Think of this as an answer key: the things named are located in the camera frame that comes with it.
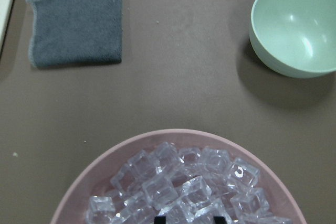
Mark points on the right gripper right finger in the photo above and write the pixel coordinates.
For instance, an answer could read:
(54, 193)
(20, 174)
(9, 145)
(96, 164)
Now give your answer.
(219, 220)

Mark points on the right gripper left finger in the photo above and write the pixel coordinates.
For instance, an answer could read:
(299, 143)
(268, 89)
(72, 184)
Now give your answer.
(160, 220)

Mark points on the pink bowl of ice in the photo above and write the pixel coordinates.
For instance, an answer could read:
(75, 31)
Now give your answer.
(94, 180)

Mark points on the mint green bowl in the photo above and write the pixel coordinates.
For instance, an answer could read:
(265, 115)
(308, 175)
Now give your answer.
(295, 38)

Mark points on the grey folded cloth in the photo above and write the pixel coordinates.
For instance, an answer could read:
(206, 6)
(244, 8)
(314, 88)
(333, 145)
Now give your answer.
(69, 32)

